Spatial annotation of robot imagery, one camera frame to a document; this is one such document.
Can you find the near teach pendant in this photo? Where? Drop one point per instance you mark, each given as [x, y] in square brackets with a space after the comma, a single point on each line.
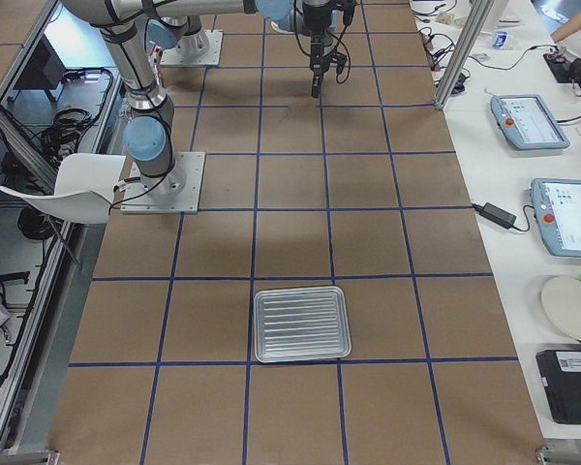
[557, 207]

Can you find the white plastic chair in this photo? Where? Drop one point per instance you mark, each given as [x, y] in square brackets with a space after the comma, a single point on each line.
[83, 189]

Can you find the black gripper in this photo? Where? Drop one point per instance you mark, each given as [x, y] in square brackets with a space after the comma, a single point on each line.
[315, 25]

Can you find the black flat device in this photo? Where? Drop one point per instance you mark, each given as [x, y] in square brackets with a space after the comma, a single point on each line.
[560, 373]

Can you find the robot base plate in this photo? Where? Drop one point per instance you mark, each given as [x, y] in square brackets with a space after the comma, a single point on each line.
[178, 192]
[202, 49]

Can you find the aluminium frame post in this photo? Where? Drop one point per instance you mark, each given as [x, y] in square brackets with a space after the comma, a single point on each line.
[479, 12]

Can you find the black power adapter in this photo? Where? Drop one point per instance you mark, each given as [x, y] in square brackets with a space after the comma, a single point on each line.
[495, 215]

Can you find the beige plate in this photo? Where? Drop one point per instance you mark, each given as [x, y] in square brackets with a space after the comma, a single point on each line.
[561, 301]

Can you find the teach pendant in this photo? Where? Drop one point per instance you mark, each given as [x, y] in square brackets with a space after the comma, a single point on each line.
[527, 123]
[557, 207]

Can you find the silver ribbed metal tray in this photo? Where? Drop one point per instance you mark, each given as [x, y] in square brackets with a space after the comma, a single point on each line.
[301, 324]

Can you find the far teach pendant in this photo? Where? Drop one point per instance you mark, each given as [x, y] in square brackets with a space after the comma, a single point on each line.
[527, 123]

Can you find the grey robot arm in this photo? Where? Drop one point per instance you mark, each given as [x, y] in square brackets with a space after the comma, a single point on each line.
[170, 45]
[116, 21]

